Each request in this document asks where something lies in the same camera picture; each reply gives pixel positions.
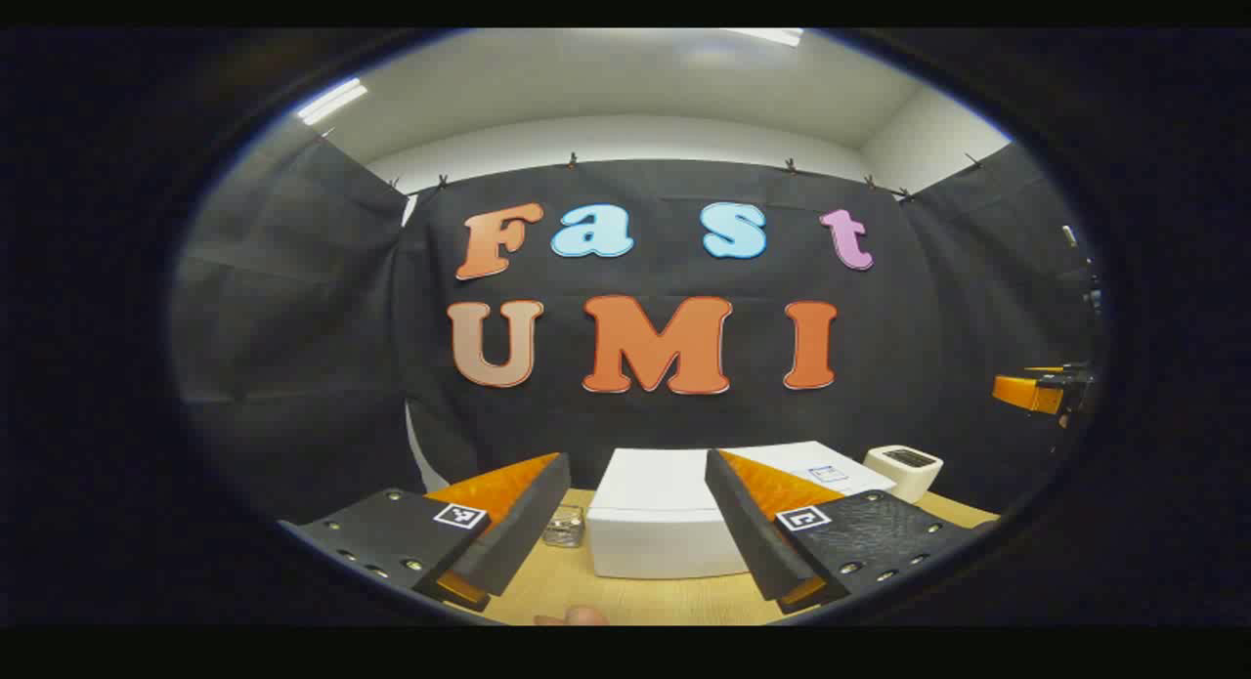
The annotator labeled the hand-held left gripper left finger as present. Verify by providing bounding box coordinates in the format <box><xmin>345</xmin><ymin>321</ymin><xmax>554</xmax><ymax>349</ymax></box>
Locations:
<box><xmin>279</xmin><ymin>452</ymin><xmax>572</xmax><ymax>614</ymax></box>

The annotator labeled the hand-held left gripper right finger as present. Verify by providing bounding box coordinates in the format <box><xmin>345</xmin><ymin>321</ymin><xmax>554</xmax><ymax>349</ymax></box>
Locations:
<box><xmin>705</xmin><ymin>449</ymin><xmax>978</xmax><ymax>614</ymax></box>

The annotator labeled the small clear glass jar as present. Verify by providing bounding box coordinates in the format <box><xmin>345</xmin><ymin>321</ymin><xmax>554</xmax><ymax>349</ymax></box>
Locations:
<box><xmin>541</xmin><ymin>505</ymin><xmax>587</xmax><ymax>549</ymax></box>

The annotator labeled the white toaster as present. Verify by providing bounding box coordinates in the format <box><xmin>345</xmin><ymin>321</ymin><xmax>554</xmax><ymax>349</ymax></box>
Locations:
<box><xmin>864</xmin><ymin>445</ymin><xmax>945</xmax><ymax>504</ymax></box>

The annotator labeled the white microwave oven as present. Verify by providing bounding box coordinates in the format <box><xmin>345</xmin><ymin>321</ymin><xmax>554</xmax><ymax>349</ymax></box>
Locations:
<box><xmin>585</xmin><ymin>441</ymin><xmax>898</xmax><ymax>580</ymax></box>

